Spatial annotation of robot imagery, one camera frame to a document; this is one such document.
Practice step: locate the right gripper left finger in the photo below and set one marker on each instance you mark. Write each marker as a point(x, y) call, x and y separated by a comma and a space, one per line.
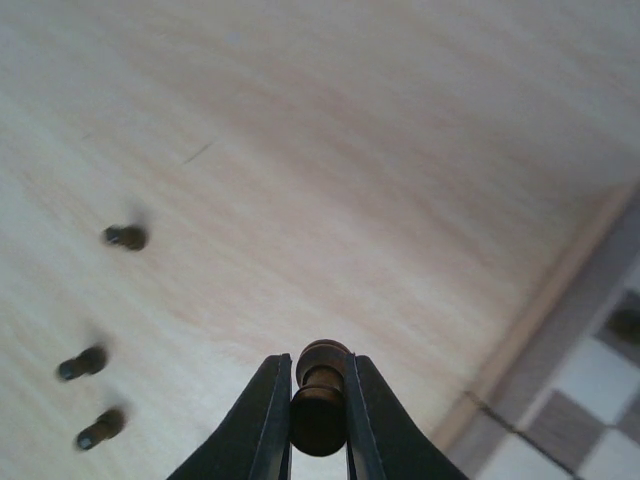
point(252, 441)

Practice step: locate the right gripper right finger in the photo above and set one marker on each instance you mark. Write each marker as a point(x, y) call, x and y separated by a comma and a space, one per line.
point(383, 442)

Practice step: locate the dark pawn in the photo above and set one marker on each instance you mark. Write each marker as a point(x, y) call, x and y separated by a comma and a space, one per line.
point(318, 409)
point(106, 426)
point(89, 362)
point(131, 237)

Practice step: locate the wooden chess board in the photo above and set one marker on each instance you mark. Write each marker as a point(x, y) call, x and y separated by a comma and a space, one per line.
point(568, 407)

